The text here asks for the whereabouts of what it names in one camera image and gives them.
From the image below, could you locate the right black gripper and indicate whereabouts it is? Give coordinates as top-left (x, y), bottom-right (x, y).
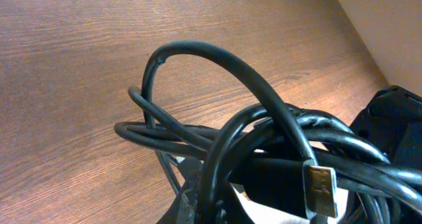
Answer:
top-left (350, 86), bottom-right (421, 170)

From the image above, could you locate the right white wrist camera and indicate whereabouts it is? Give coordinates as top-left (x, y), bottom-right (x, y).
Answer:
top-left (230, 182), bottom-right (350, 224)

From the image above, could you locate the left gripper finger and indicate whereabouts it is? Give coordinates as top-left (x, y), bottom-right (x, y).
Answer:
top-left (157, 156), bottom-right (204, 224)

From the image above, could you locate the thick black USB cable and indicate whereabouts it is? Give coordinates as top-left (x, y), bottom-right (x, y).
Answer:
top-left (113, 40), bottom-right (422, 224)

